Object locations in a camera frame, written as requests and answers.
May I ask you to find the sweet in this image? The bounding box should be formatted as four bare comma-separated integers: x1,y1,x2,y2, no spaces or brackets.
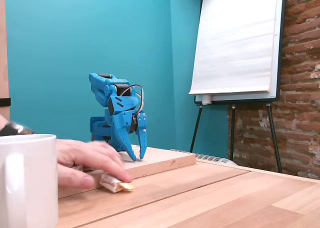
99,172,135,194

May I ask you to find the white ceramic mug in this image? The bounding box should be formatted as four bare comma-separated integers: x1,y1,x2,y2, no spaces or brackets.
0,134,60,228

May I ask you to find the person's hand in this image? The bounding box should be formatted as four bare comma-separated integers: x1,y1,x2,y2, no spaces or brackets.
56,138,134,190

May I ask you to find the light wooden board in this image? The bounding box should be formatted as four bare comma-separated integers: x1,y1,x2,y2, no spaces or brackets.
56,144,197,199

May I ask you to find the white radiator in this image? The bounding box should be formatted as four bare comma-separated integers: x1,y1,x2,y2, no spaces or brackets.
169,148,237,167

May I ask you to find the flipchart easel with paper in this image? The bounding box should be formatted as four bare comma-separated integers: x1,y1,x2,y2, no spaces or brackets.
188,0,287,174

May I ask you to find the red white black servo wire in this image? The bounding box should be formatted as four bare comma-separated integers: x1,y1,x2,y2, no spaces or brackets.
123,84,146,119

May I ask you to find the wooden post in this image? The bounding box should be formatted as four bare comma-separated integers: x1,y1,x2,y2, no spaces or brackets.
0,0,11,125

